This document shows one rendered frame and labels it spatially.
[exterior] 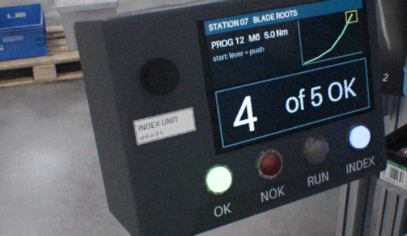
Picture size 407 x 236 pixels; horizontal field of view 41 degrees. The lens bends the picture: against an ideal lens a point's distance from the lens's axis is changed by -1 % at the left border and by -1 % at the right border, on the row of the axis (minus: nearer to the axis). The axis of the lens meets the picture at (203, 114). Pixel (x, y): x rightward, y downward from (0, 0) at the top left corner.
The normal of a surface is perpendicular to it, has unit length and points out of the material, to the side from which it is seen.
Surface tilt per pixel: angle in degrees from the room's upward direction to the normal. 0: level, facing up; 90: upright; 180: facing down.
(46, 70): 90
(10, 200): 0
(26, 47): 90
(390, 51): 47
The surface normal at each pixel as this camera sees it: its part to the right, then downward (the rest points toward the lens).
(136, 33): 0.42, 0.14
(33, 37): 0.26, 0.42
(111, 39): 0.05, 0.21
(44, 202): -0.03, -0.90
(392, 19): -0.08, -0.24
